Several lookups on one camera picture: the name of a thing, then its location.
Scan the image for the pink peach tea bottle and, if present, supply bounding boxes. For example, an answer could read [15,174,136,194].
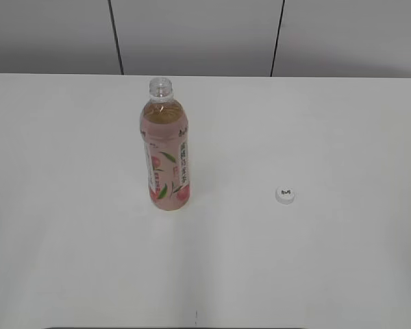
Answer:
[140,77,190,211]

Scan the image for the white bottle cap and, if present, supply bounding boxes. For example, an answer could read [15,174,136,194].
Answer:
[275,186,296,205]

